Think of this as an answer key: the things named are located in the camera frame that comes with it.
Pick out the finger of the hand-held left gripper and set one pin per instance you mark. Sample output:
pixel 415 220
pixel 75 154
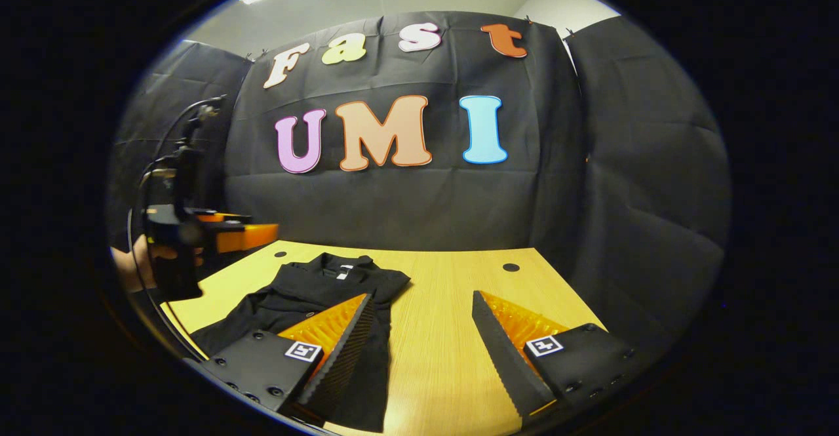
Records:
pixel 249 236

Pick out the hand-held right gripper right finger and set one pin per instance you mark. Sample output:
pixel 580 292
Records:
pixel 508 364

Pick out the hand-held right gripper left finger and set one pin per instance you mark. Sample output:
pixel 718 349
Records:
pixel 347 351

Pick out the black shirt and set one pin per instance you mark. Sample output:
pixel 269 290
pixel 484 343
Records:
pixel 308 285

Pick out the black backdrop cloth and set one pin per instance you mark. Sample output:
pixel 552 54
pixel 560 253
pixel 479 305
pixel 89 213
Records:
pixel 419 206

